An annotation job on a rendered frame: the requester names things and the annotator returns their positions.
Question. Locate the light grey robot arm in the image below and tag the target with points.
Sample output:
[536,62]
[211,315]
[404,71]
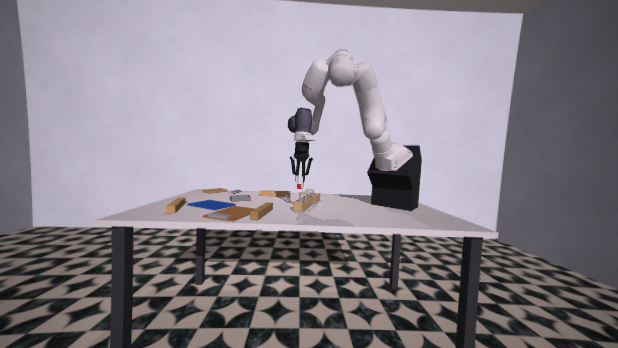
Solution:
[342,71]

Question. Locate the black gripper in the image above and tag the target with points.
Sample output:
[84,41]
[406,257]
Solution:
[301,154]

